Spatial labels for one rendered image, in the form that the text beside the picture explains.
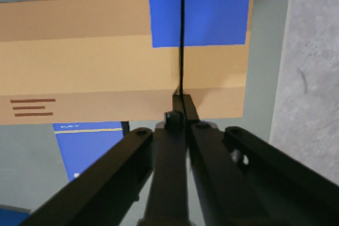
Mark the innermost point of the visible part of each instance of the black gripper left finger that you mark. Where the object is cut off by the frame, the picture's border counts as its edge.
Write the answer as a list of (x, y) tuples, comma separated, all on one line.
[(103, 193)]

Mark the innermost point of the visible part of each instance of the blue notebook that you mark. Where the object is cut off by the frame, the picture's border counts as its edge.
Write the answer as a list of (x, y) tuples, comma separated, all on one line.
[(81, 143)]

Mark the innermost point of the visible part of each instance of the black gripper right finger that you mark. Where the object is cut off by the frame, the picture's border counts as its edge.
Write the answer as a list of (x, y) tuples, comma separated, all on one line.
[(277, 190)]

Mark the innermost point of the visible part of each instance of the brown cardboard box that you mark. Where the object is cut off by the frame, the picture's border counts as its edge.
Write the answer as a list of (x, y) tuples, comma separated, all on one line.
[(92, 60)]

